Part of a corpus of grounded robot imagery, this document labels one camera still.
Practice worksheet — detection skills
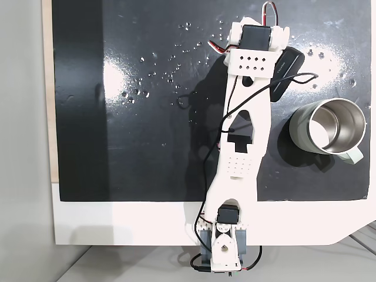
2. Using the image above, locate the pale green steel-lined mug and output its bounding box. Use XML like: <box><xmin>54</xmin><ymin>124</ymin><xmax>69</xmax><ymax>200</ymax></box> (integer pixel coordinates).
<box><xmin>287</xmin><ymin>98</ymin><xmax>368</xmax><ymax>166</ymax></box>

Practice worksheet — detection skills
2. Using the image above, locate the black glossy table mat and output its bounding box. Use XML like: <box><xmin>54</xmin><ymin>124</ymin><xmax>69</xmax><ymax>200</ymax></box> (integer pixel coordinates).
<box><xmin>51</xmin><ymin>0</ymin><xmax>372</xmax><ymax>203</ymax></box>

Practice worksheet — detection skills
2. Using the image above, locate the pale wooden board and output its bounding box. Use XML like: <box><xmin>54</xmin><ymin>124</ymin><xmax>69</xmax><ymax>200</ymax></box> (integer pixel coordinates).
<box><xmin>41</xmin><ymin>0</ymin><xmax>61</xmax><ymax>184</ymax></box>

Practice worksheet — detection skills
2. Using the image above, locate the red white servo cable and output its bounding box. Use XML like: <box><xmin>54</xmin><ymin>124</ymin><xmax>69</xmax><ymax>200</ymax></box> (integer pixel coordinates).
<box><xmin>261</xmin><ymin>1</ymin><xmax>280</xmax><ymax>28</ymax></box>

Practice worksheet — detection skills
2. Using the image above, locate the black oval camera box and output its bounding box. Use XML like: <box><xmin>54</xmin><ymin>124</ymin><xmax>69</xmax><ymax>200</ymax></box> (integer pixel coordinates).
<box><xmin>269</xmin><ymin>46</ymin><xmax>305</xmax><ymax>103</ymax></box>

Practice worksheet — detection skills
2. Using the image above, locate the grey metal rail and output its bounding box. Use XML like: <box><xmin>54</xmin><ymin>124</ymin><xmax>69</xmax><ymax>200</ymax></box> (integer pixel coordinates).
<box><xmin>348</xmin><ymin>220</ymin><xmax>376</xmax><ymax>257</ymax></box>

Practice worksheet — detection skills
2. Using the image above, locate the black power cable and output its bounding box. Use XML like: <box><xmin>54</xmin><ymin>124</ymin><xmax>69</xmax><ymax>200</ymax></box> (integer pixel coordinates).
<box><xmin>189</xmin><ymin>245</ymin><xmax>263</xmax><ymax>273</ymax></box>

